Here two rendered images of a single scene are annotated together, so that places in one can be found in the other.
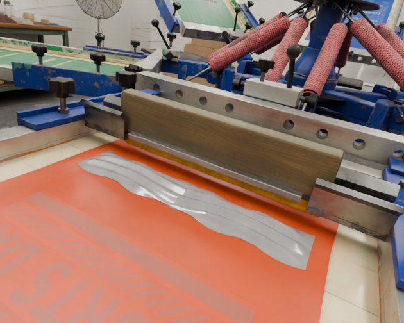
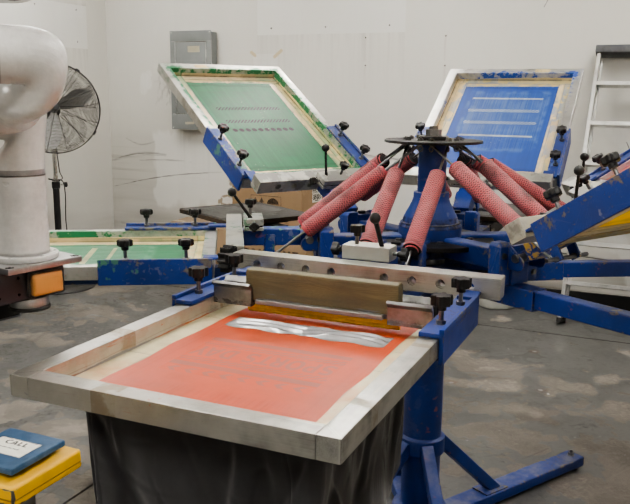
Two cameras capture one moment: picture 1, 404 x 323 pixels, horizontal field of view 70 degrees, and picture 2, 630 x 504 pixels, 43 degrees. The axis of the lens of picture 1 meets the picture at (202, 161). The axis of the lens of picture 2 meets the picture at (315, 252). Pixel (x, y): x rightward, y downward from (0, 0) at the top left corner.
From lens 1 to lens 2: 1.27 m
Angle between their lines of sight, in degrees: 15
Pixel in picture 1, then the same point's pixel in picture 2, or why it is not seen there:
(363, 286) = not seen: hidden behind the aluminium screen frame
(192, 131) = (305, 289)
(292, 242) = (376, 338)
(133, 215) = (279, 340)
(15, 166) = (187, 329)
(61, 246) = (249, 350)
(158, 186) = (288, 327)
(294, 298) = (374, 354)
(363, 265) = not seen: hidden behind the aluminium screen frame
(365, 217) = (417, 318)
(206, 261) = (327, 349)
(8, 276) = (234, 358)
